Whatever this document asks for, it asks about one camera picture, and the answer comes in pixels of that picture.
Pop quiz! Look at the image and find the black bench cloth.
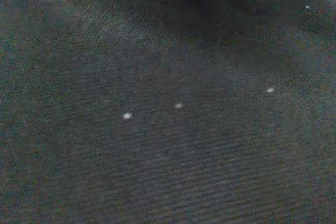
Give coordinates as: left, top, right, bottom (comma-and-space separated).
0, 0, 336, 224

